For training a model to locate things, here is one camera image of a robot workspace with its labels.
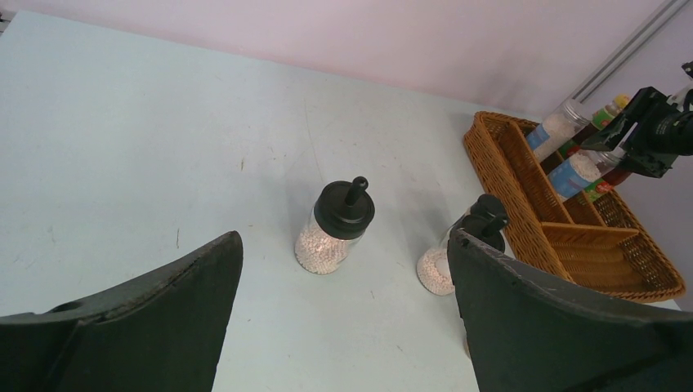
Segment yellow-cap sauce bottle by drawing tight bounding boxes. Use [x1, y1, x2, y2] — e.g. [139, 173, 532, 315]
[583, 167, 632, 203]
[557, 94, 631, 159]

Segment large black-lid jar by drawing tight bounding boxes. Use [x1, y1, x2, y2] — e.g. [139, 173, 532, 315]
[416, 194, 509, 296]

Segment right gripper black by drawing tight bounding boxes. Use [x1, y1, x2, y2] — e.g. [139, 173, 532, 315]
[580, 87, 692, 178]

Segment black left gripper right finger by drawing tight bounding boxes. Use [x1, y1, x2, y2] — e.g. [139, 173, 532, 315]
[448, 230, 692, 391]

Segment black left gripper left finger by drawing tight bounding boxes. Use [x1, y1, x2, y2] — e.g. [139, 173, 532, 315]
[1, 231, 244, 391]

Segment black-spout-lid jar white beads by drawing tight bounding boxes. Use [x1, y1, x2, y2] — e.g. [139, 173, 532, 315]
[294, 176, 375, 275]

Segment wicker divided basket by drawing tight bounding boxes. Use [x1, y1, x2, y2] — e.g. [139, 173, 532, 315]
[463, 111, 686, 303]

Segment blue-label silver-lid jar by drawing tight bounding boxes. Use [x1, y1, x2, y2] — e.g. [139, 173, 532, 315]
[548, 147, 626, 203]
[525, 99, 592, 163]

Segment aluminium corner frame right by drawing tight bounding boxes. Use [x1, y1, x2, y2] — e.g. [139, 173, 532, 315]
[568, 0, 692, 103]

